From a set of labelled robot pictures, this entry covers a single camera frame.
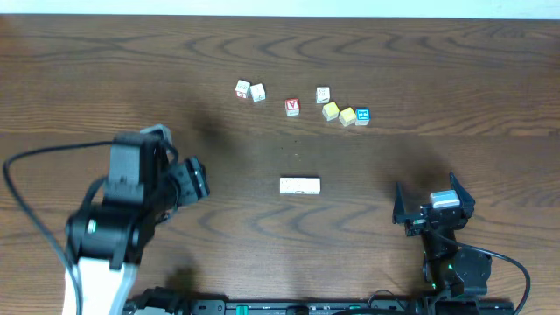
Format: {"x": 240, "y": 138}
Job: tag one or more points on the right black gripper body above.
{"x": 417, "y": 226}

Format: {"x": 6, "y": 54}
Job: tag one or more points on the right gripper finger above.
{"x": 399, "y": 214}
{"x": 467, "y": 202}

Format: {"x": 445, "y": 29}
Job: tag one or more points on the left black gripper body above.
{"x": 191, "y": 195}

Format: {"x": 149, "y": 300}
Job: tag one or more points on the white block orange print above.
{"x": 313, "y": 185}

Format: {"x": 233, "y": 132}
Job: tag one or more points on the plain white wooden block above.
{"x": 286, "y": 185}

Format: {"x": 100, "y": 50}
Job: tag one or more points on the white block red globe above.
{"x": 299, "y": 185}

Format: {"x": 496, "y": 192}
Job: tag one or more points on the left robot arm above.
{"x": 106, "y": 237}

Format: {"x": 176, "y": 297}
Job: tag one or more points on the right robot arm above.
{"x": 450, "y": 267}

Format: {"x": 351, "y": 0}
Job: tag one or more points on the white block red side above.
{"x": 242, "y": 89}

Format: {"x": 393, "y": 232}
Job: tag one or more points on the blue picture block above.
{"x": 362, "y": 116}

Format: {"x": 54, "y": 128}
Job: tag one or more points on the plain white letter block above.
{"x": 258, "y": 92}

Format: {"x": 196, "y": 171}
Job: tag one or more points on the yellow block right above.
{"x": 347, "y": 116}

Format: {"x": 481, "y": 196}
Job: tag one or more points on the yellow block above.
{"x": 347, "y": 116}
{"x": 330, "y": 111}

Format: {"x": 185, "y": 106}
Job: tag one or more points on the red V letter block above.
{"x": 292, "y": 107}

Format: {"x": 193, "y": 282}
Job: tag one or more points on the yellow block left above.
{"x": 330, "y": 111}

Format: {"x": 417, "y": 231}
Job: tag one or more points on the white block black print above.
{"x": 323, "y": 95}

